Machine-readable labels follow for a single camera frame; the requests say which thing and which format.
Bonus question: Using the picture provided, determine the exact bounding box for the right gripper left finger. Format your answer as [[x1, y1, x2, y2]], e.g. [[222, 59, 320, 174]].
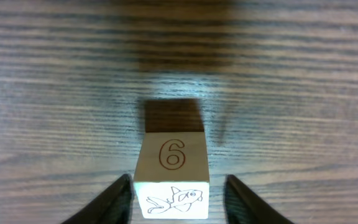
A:
[[62, 174, 134, 224]]

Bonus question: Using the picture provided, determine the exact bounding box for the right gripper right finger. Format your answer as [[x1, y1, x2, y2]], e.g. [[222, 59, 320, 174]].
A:
[[224, 174, 293, 224]]

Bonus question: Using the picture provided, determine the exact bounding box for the green V block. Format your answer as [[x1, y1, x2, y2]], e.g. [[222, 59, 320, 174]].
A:
[[133, 132, 210, 220]]

